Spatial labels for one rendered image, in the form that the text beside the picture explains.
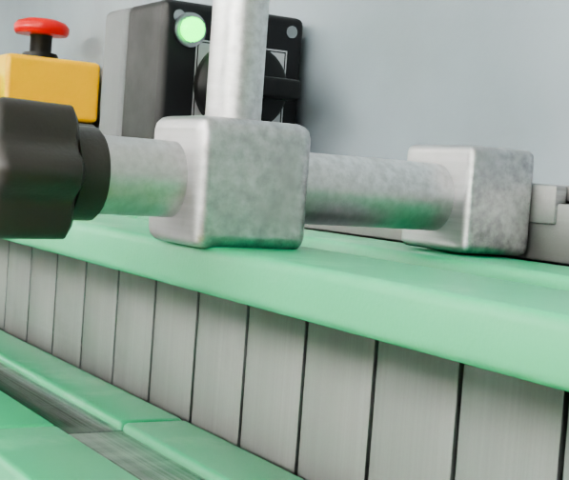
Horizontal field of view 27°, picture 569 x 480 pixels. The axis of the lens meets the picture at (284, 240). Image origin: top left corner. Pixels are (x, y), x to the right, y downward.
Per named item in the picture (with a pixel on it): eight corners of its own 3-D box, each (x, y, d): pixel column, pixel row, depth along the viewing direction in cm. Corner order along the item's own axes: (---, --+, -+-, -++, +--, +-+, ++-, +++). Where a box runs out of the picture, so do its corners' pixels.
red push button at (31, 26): (4, 64, 89) (7, 17, 88) (56, 70, 91) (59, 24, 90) (21, 61, 85) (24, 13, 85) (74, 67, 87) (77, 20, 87)
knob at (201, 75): (269, 136, 61) (302, 136, 58) (190, 129, 59) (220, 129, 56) (274, 48, 61) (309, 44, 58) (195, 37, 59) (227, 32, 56)
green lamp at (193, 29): (201, 43, 59) (179, 40, 58) (203, 18, 59) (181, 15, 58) (207, 42, 58) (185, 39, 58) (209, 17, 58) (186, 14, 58)
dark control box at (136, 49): (231, 168, 70) (94, 157, 65) (240, 30, 69) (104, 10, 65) (304, 172, 62) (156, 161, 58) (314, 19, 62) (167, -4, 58)
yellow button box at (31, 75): (68, 157, 93) (-27, 150, 89) (73, 61, 93) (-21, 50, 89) (101, 159, 87) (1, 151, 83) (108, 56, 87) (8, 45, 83)
